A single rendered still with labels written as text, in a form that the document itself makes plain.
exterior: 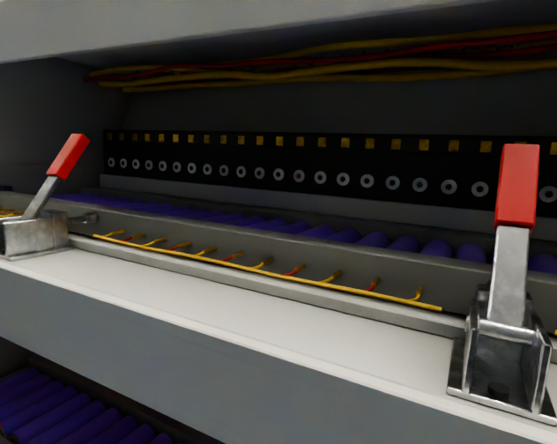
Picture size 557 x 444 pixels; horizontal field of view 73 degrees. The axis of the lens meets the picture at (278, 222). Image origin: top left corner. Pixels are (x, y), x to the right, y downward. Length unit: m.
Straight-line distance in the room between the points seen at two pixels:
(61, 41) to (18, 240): 0.15
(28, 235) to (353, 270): 0.20
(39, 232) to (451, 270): 0.24
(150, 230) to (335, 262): 0.14
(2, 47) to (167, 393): 0.31
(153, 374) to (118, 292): 0.04
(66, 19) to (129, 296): 0.21
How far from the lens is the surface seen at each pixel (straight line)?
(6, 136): 0.48
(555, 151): 0.31
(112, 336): 0.20
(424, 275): 0.19
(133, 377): 0.20
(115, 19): 0.29
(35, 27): 0.36
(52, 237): 0.29
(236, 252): 0.23
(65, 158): 0.29
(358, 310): 0.18
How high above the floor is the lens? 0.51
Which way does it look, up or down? 9 degrees up
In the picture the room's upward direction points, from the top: 12 degrees clockwise
